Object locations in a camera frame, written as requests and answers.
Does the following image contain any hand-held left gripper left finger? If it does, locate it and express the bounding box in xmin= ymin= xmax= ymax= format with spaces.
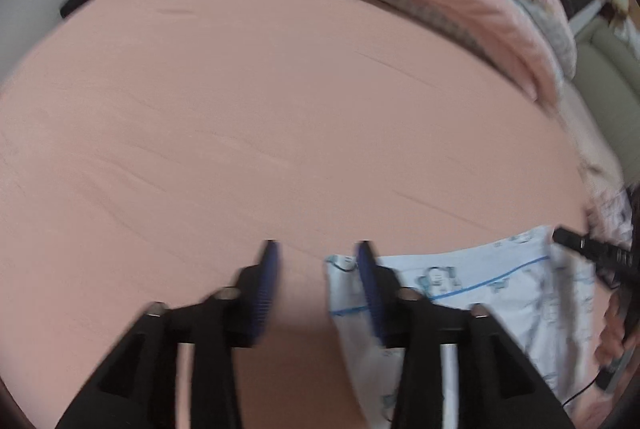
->
xmin=55 ymin=239 xmax=282 ymax=429

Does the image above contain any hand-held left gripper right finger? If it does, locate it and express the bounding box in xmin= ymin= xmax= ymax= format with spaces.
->
xmin=355 ymin=240 xmax=576 ymax=429

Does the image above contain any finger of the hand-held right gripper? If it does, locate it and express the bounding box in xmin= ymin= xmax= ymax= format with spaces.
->
xmin=552 ymin=226 xmax=609 ymax=268

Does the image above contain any light blue printed pajama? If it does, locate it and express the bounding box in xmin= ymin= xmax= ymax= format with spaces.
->
xmin=325 ymin=224 xmax=598 ymax=429

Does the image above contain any stack of folded clothes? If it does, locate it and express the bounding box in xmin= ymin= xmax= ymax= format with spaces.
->
xmin=582 ymin=164 xmax=636 ymax=247

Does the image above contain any pink bed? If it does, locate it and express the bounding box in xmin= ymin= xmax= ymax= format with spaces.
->
xmin=0 ymin=0 xmax=626 ymax=429

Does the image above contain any grey-green padded headboard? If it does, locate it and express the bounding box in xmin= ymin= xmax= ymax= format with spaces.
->
xmin=570 ymin=16 xmax=640 ymax=110

